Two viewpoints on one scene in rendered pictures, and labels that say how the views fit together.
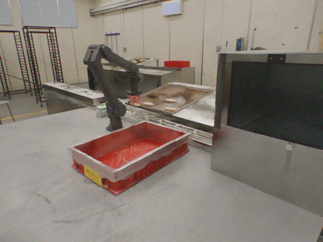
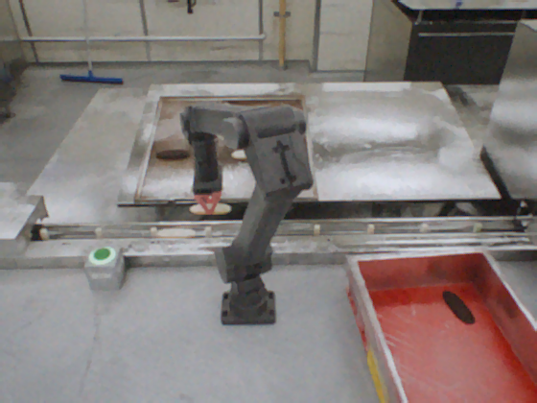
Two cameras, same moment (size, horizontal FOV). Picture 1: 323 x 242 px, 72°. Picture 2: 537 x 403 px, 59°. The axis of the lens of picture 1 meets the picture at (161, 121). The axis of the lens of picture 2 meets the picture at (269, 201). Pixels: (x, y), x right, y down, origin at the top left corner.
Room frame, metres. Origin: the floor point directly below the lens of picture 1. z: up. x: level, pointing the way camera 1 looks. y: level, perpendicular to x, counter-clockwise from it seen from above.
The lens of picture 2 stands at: (0.81, 0.79, 1.63)
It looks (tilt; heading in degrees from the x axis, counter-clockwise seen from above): 35 degrees down; 313
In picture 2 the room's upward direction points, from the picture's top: straight up
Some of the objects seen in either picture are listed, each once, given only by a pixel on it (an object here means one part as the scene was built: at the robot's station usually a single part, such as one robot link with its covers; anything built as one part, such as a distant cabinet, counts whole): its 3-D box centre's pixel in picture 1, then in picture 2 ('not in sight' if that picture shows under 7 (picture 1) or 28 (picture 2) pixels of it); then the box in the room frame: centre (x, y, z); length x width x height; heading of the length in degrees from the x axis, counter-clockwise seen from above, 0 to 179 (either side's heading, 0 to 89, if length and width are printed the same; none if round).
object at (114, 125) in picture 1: (115, 124); (247, 296); (1.34, 0.29, 0.86); 0.12 x 0.09 x 0.08; 44
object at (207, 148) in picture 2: (133, 79); (203, 145); (1.58, 0.19, 1.11); 0.07 x 0.06 x 0.07; 157
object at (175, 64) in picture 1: (177, 64); not in sight; (5.35, -0.37, 0.94); 0.51 x 0.36 x 0.13; 48
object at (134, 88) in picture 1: (134, 88); (206, 169); (1.57, 0.19, 1.04); 0.10 x 0.07 x 0.07; 135
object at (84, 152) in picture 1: (133, 148); (455, 351); (0.94, 0.13, 0.88); 0.49 x 0.34 x 0.10; 139
